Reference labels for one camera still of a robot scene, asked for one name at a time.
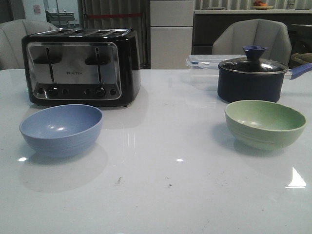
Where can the blue bowl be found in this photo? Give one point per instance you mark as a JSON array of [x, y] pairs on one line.
[[62, 131]]

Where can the green bowl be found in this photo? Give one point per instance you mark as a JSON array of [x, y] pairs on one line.
[[264, 125]]

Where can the clear plastic food container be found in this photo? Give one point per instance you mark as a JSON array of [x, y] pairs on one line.
[[205, 67]]

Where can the black and chrome toaster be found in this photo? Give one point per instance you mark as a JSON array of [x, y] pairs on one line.
[[98, 67]]

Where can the dark blue saucepan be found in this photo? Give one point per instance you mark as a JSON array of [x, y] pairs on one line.
[[236, 85]]

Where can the white cabinet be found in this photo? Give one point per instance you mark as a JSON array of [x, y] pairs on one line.
[[171, 30]]

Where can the grey armchair on right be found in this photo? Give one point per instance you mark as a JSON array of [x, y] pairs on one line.
[[260, 32]]

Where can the grey armchair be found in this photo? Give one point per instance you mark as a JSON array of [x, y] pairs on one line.
[[11, 35], [260, 32]]

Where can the dark kitchen counter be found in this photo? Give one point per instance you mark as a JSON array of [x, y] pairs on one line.
[[210, 24]]

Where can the glass lid with blue knob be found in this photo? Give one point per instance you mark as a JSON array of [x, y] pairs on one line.
[[252, 63]]

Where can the fruit bowl on counter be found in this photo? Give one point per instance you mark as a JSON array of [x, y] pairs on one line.
[[260, 5]]

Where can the olive cushion behind pot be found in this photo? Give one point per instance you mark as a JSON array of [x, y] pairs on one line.
[[300, 59]]

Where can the grey armchair on left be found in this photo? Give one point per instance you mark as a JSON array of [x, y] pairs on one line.
[[11, 35]]

